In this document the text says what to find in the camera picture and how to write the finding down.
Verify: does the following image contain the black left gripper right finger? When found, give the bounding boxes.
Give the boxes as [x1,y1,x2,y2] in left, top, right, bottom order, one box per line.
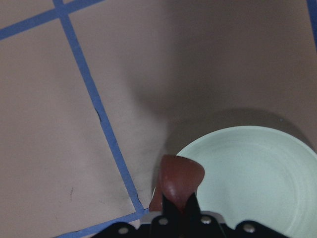
[182,193,201,238]

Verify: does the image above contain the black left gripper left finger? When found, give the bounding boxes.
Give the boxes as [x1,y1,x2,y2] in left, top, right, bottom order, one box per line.
[160,195,181,238]

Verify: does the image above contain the brown bun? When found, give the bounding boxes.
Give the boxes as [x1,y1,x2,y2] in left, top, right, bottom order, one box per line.
[149,155,205,213]

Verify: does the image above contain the pale green plate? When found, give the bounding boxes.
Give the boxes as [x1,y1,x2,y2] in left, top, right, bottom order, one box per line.
[167,126,317,238]

